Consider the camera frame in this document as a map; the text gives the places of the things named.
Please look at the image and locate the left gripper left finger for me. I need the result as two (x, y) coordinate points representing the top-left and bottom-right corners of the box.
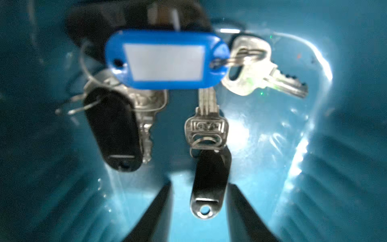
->
(123, 182), (173, 242)

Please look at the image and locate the blue tag key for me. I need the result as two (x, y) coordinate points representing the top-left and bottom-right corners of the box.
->
(104, 29), (308, 98)

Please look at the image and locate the black tag key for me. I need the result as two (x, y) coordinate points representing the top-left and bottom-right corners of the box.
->
(55, 69), (168, 172)
(184, 87), (232, 220)

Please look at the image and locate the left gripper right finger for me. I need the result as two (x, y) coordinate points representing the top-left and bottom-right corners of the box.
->
(226, 184), (279, 242)

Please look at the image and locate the teal plastic storage box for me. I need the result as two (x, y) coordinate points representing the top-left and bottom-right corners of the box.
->
(1, 1), (387, 242)

